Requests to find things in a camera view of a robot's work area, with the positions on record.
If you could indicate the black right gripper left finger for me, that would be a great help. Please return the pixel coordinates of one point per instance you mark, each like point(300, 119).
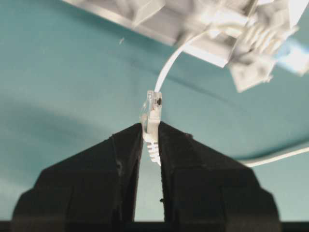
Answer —
point(92, 191)

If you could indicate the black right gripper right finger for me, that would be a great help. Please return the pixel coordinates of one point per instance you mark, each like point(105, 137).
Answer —
point(206, 191)

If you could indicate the aluminium extrusion square frame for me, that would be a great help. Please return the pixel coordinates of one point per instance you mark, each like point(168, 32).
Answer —
point(249, 37)

